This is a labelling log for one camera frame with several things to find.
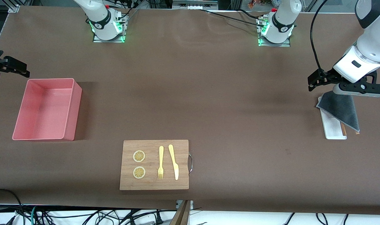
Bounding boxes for grey cloth with pink underside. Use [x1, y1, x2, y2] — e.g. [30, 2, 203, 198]
[316, 92, 361, 133]

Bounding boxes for pink plastic bin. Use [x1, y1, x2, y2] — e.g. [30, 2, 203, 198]
[12, 78, 83, 142]

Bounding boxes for white rectangular rack tray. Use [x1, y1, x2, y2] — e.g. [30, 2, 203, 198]
[317, 97, 347, 140]

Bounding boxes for grey metal box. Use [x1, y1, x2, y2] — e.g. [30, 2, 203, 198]
[172, 0, 219, 10]

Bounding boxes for yellow plastic knife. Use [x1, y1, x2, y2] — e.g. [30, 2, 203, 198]
[168, 144, 179, 181]

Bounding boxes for yellow plastic fork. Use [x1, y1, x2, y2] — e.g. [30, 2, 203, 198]
[158, 146, 164, 180]

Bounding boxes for wooden cutting board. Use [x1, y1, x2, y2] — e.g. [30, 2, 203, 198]
[119, 140, 190, 191]

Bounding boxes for brown wooden plank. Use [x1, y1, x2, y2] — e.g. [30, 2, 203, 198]
[170, 200, 191, 225]

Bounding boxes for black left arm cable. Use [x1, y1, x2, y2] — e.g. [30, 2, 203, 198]
[310, 0, 330, 75]

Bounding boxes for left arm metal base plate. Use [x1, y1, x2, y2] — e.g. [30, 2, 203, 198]
[258, 17, 291, 47]

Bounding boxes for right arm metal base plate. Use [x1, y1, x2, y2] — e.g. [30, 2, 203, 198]
[93, 14, 127, 43]

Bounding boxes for long black table cable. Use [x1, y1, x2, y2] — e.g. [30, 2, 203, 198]
[198, 9, 269, 28]

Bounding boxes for thick black floor cable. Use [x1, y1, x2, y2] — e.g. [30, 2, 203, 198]
[0, 189, 25, 225]

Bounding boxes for silver table edge bracket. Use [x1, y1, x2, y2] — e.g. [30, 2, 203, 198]
[176, 200, 194, 210]

